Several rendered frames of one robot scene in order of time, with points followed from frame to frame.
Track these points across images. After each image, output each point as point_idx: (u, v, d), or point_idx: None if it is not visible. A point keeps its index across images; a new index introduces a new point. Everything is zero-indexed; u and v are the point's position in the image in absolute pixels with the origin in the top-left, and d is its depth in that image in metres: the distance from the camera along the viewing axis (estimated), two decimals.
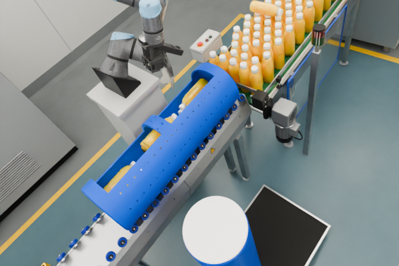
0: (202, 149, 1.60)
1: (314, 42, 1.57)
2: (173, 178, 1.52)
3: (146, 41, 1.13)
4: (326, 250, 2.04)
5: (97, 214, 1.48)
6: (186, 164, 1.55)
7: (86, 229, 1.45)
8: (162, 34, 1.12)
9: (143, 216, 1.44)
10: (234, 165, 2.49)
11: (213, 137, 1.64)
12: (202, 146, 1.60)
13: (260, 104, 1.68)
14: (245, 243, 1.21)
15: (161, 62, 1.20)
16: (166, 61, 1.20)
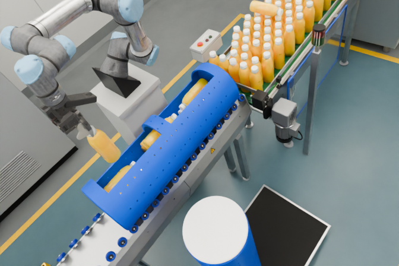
0: (202, 149, 1.60)
1: (314, 42, 1.57)
2: (173, 178, 1.52)
3: (44, 105, 0.94)
4: (326, 250, 2.04)
5: (97, 214, 1.48)
6: (186, 164, 1.55)
7: (86, 229, 1.45)
8: (59, 91, 0.93)
9: (143, 216, 1.44)
10: (234, 165, 2.49)
11: (213, 137, 1.64)
12: (202, 146, 1.60)
13: (260, 104, 1.68)
14: (245, 243, 1.21)
15: (73, 118, 1.02)
16: (81, 119, 1.02)
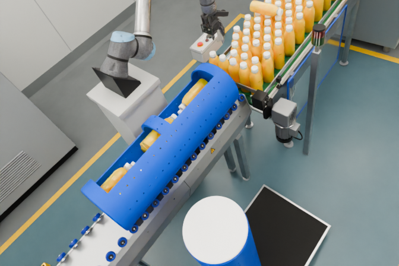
0: (202, 149, 1.60)
1: (314, 42, 1.57)
2: (173, 178, 1.52)
3: (205, 12, 1.49)
4: (326, 250, 2.04)
5: (97, 214, 1.48)
6: (185, 164, 1.55)
7: (86, 229, 1.45)
8: (215, 3, 1.48)
9: (143, 216, 1.44)
10: (234, 165, 2.49)
11: (213, 137, 1.64)
12: (202, 146, 1.60)
13: (260, 104, 1.68)
14: (245, 243, 1.21)
15: (217, 25, 1.56)
16: (221, 25, 1.57)
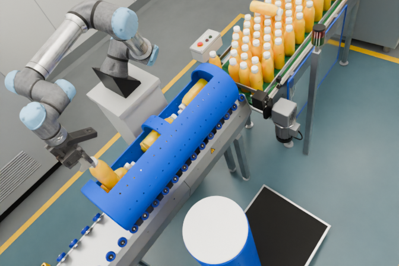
0: (202, 149, 1.60)
1: (314, 42, 1.57)
2: (173, 178, 1.52)
3: (48, 145, 1.01)
4: (326, 250, 2.04)
5: (97, 214, 1.48)
6: (185, 164, 1.55)
7: (86, 229, 1.45)
8: (61, 133, 1.00)
9: (143, 216, 1.44)
10: (234, 165, 2.49)
11: (213, 137, 1.64)
12: (202, 146, 1.60)
13: (260, 104, 1.68)
14: (245, 243, 1.21)
15: (76, 154, 1.09)
16: (82, 154, 1.09)
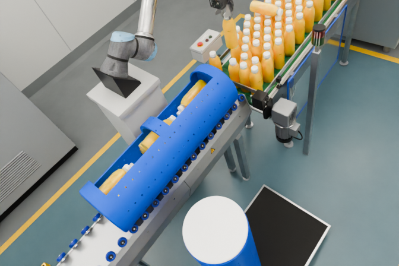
0: (203, 149, 1.60)
1: (314, 42, 1.57)
2: (173, 179, 1.52)
3: None
4: (326, 250, 2.04)
5: (97, 214, 1.48)
6: (184, 164, 1.55)
7: (86, 229, 1.45)
8: None
9: (144, 216, 1.44)
10: (234, 165, 2.49)
11: (214, 136, 1.64)
12: (202, 146, 1.60)
13: (260, 104, 1.68)
14: (245, 243, 1.21)
15: None
16: None
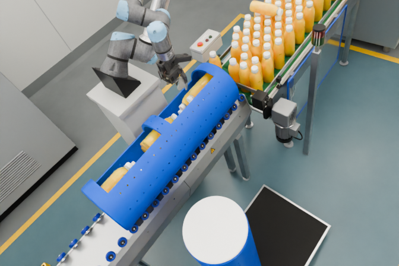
0: (202, 149, 1.60)
1: (314, 42, 1.57)
2: (173, 178, 1.52)
3: (161, 60, 1.26)
4: (326, 250, 2.04)
5: (97, 214, 1.48)
6: (185, 164, 1.55)
7: (86, 229, 1.45)
8: (172, 49, 1.25)
9: (143, 216, 1.44)
10: (234, 165, 2.49)
11: (213, 137, 1.64)
12: (202, 146, 1.60)
13: (260, 104, 1.68)
14: (245, 243, 1.21)
15: (177, 72, 1.34)
16: (181, 72, 1.34)
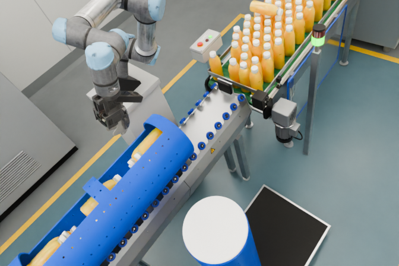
0: (205, 145, 1.61)
1: (314, 42, 1.57)
2: (174, 176, 1.52)
3: (98, 95, 0.92)
4: (326, 250, 2.04)
5: None
6: (187, 167, 1.56)
7: None
8: (117, 84, 0.92)
9: (143, 215, 1.44)
10: (234, 165, 2.49)
11: (208, 138, 1.62)
12: (202, 146, 1.60)
13: (260, 104, 1.68)
14: (245, 243, 1.21)
15: (119, 114, 0.99)
16: (125, 116, 1.01)
